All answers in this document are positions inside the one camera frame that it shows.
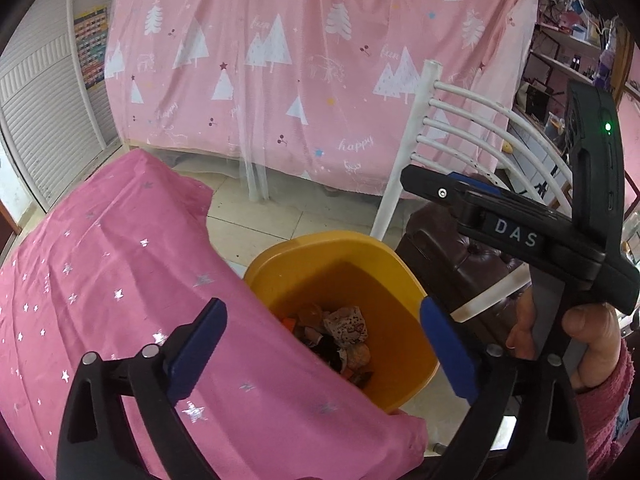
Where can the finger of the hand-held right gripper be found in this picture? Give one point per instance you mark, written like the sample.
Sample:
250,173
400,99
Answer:
430,185
480,182

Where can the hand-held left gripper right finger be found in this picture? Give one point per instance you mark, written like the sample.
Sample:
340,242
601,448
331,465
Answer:
450,350

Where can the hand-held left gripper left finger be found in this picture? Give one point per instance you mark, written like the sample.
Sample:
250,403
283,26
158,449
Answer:
197,350

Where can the cartoon cat tissue packet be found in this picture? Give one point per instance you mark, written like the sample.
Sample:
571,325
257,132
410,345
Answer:
347,327

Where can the yellow plastic bin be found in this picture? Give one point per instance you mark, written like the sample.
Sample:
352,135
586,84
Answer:
325,270

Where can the person's right forearm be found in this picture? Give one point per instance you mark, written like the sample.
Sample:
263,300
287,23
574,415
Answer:
610,420

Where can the person's right hand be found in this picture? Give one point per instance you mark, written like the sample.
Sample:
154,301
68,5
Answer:
595,335

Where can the white metal chair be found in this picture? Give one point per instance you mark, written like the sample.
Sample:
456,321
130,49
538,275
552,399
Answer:
400,185

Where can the brown tufted leather cushion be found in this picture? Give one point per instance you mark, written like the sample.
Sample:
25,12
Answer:
440,250

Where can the cream fuzzy sock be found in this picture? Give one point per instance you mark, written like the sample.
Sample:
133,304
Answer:
357,357

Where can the pink star tablecloth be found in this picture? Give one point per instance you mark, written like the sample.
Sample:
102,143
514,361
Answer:
125,260

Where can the black sock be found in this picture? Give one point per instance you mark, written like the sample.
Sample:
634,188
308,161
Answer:
330,355

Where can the cluttered shelf unit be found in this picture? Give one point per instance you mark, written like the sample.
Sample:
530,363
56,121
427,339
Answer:
555,60

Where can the pink tree print curtain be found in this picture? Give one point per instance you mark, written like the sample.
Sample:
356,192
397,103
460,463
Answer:
300,85

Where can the white louvered wardrobe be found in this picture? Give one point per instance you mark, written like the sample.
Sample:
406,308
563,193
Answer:
50,110

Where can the colourful chart poster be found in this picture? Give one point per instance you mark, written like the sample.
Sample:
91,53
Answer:
92,50

